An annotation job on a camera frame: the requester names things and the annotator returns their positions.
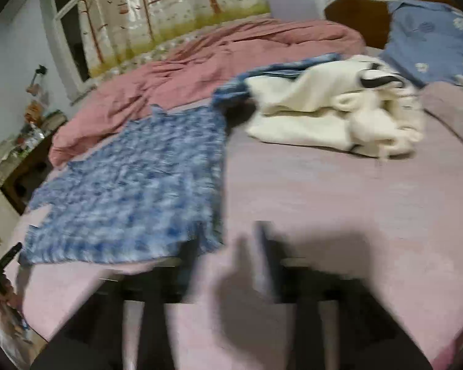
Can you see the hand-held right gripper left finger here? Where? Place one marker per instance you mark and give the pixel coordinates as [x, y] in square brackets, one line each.
[190, 273]

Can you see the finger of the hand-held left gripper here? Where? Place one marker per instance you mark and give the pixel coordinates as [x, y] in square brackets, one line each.
[8, 256]

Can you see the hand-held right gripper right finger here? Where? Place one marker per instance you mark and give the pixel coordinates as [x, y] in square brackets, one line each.
[268, 266]

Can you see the blue white knit sweater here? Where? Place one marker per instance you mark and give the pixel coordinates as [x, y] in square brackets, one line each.
[127, 185]

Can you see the person's left hand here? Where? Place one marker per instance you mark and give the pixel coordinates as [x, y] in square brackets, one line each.
[4, 296]

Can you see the bed with pink sheet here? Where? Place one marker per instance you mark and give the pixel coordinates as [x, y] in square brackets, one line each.
[332, 208]

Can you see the dark wooden desk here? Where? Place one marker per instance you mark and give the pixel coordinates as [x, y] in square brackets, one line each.
[27, 165]

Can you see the bottles on desk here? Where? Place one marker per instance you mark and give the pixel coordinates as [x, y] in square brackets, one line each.
[29, 138]

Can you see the orange plush toy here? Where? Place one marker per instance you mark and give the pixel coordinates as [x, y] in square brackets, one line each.
[34, 111]

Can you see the cream white garment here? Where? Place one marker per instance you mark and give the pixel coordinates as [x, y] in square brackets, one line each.
[324, 111]

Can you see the desk lamp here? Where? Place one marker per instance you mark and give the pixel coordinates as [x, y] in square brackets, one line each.
[37, 77]

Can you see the pink quilt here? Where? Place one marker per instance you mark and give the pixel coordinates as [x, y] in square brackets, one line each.
[169, 73]

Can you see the wooden white headboard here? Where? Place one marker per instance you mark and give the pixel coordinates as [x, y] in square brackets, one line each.
[355, 19]

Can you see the tree print curtain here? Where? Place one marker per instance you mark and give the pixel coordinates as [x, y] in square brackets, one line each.
[166, 4]

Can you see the blue floral pillow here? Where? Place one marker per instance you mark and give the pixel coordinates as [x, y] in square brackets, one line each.
[432, 38]

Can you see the white frame window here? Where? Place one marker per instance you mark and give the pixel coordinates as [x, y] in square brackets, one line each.
[67, 27]

